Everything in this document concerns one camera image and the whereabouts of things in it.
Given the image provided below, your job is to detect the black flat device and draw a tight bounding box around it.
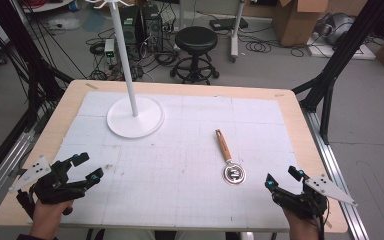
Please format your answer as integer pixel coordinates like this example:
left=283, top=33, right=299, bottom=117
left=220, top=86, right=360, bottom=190
left=208, top=16, right=250, bottom=32

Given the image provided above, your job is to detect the large open cardboard box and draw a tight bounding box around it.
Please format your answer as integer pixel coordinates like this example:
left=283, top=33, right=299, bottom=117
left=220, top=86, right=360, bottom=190
left=272, top=0, right=330, bottom=48

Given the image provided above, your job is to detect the black round stool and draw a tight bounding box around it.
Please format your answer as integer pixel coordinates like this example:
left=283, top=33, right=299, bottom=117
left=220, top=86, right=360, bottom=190
left=169, top=25, right=221, bottom=86

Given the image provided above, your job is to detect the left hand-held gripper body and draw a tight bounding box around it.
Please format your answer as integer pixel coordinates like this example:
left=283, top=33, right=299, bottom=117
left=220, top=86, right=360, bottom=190
left=8, top=154, right=88, bottom=219

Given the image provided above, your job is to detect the wooden-handled round metal utensil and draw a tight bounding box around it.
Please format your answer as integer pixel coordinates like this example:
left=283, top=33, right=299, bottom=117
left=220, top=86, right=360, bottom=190
left=214, top=128, right=247, bottom=187

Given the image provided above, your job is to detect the small grey box green light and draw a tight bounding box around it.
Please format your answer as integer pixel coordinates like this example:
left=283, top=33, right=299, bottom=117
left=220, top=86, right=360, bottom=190
left=103, top=38, right=116, bottom=58

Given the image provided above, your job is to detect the person's left hand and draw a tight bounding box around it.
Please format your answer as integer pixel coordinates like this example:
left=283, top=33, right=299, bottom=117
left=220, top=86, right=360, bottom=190
left=29, top=198, right=75, bottom=240

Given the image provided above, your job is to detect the aluminium rail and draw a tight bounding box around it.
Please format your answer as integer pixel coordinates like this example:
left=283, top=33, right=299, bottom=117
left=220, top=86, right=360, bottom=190
left=300, top=107, right=370, bottom=240
left=0, top=130, right=37, bottom=219

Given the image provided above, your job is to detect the black computer tower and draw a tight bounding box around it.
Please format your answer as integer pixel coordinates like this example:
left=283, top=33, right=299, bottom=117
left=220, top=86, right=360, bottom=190
left=119, top=4, right=165, bottom=54

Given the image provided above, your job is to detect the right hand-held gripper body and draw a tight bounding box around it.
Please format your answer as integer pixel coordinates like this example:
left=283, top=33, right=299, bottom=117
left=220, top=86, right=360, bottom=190
left=272, top=173, right=359, bottom=221

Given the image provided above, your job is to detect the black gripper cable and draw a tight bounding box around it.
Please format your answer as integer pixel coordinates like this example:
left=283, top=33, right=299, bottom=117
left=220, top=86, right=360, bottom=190
left=317, top=199, right=332, bottom=240

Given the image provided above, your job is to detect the white wheeled stand post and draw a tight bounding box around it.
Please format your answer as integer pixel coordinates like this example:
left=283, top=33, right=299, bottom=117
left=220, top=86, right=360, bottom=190
left=229, top=0, right=246, bottom=64

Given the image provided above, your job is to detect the white grid mat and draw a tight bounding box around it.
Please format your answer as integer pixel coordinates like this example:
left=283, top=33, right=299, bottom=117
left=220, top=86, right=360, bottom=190
left=51, top=90, right=298, bottom=233

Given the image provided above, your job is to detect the white hanger stand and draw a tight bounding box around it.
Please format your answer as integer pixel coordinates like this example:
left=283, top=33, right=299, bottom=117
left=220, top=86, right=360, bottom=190
left=84, top=0, right=166, bottom=140

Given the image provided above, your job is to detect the black metal frame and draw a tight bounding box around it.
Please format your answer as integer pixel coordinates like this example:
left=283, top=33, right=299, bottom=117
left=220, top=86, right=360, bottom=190
left=292, top=0, right=384, bottom=145
left=0, top=0, right=75, bottom=188

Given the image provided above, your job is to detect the white round table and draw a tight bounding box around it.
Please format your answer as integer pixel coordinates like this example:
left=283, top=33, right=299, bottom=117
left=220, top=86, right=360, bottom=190
left=19, top=0, right=75, bottom=14

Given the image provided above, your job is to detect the grey round appliance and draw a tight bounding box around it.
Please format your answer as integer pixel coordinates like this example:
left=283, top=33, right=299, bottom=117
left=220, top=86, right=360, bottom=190
left=314, top=12, right=357, bottom=47

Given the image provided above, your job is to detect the white flat board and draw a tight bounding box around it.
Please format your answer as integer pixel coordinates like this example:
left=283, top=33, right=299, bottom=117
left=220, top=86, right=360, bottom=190
left=305, top=32, right=377, bottom=61

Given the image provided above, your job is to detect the coiled black cable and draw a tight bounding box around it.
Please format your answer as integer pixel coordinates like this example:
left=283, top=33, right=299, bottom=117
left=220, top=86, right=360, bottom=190
left=289, top=46, right=306, bottom=58
left=245, top=39, right=273, bottom=54

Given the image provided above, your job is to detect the person's right hand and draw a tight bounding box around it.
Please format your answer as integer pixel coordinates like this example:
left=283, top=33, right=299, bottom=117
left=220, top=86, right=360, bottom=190
left=281, top=207, right=322, bottom=240

